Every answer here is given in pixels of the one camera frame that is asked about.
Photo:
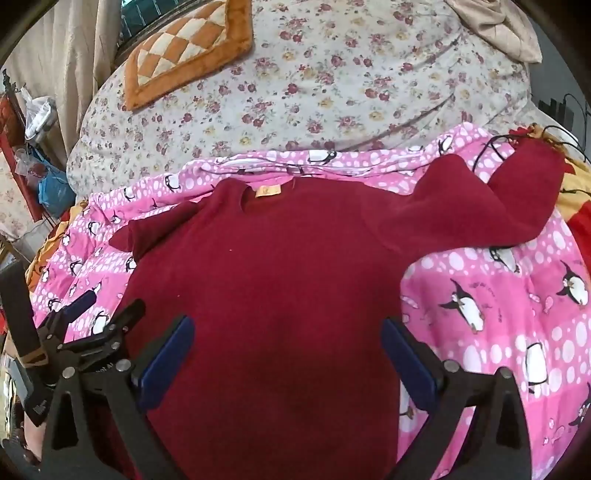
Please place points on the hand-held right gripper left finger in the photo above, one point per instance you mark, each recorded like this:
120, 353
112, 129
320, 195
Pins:
164, 369

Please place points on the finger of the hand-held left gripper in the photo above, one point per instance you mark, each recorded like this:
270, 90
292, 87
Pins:
127, 318
79, 307

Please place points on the orange checkered cushion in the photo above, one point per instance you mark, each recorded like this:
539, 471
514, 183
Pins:
184, 46

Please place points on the pink penguin print blanket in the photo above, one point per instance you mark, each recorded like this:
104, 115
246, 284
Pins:
485, 323

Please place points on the dark red sweater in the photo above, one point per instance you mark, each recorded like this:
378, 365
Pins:
277, 277

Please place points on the black wall socket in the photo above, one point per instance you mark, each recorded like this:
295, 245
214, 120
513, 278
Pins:
556, 110

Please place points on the red metal rack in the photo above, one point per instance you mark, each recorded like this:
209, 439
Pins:
10, 124

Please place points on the beige curtain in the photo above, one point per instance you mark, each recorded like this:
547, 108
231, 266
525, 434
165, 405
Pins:
69, 55

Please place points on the blue bag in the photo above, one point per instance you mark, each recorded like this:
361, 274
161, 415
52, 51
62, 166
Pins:
55, 194

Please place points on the floral bed sheet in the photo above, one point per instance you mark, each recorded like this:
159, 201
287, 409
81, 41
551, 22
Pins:
323, 83

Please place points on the clear plastic bag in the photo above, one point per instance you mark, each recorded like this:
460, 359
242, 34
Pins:
40, 117

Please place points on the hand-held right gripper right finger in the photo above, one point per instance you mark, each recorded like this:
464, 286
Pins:
411, 369

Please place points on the beige cloth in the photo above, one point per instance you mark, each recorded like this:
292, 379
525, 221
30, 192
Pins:
498, 27

